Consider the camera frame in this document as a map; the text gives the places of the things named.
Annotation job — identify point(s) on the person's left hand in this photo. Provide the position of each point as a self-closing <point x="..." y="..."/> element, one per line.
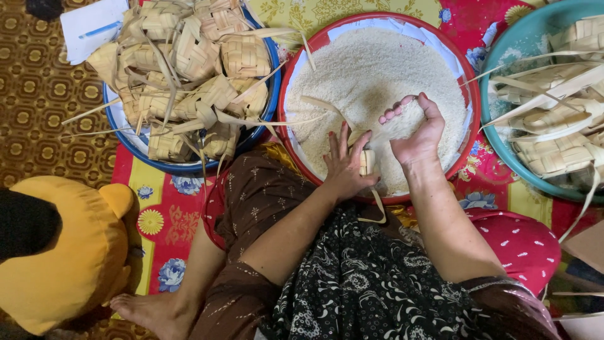
<point x="347" y="177"/>

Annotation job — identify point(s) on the person's right hand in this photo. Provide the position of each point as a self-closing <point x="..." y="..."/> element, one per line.
<point x="422" y="139"/>

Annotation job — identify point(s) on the handful of white rice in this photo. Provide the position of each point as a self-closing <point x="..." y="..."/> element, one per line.
<point x="403" y="125"/>

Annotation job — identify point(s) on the single woven palm-leaf pouch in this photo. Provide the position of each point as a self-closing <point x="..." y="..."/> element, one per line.
<point x="367" y="163"/>

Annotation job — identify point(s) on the yellow satin cloth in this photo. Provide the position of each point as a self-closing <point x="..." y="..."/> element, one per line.
<point x="278" y="156"/>

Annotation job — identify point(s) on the heap of white rice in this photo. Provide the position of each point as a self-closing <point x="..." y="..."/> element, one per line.
<point x="368" y="66"/>

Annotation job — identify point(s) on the brown patterned garment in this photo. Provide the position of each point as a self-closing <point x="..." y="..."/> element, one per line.
<point x="255" y="198"/>

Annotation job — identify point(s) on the black white patterned cloth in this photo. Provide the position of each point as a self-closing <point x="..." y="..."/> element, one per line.
<point x="368" y="283"/>

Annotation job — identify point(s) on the red round basin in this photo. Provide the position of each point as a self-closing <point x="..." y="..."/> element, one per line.
<point x="290" y="71"/>

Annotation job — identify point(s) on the pile of filled woven pouches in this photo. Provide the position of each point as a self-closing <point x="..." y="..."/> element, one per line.
<point x="557" y="151"/>

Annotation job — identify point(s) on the red dotted garment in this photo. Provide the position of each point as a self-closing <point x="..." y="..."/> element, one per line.
<point x="519" y="245"/>

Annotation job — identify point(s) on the teal round basin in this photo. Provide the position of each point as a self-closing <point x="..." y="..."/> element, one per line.
<point x="519" y="28"/>

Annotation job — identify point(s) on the blue round basin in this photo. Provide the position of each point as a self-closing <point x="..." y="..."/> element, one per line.
<point x="165" y="165"/>

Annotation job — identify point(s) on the pile of empty woven pouches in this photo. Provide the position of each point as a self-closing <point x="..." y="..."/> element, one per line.
<point x="198" y="61"/>

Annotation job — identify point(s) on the red and yellow floral mat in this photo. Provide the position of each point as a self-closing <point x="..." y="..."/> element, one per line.
<point x="160" y="226"/>

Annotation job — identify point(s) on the brown cardboard piece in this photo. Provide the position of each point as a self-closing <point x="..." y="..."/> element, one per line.
<point x="587" y="248"/>

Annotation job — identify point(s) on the person's bare foot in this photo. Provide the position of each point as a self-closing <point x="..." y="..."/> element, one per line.
<point x="151" y="311"/>

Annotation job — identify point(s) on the blue pen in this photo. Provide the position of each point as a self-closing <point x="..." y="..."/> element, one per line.
<point x="101" y="29"/>

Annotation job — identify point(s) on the yellow plush toy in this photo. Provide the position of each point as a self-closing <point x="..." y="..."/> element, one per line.
<point x="71" y="264"/>

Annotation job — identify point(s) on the white paper sheet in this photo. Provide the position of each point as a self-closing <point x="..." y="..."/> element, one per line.
<point x="80" y="47"/>

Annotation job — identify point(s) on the brown patterned carpet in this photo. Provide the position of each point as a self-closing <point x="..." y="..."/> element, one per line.
<point x="37" y="94"/>

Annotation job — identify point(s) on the black object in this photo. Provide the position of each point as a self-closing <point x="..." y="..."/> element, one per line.
<point x="45" y="8"/>

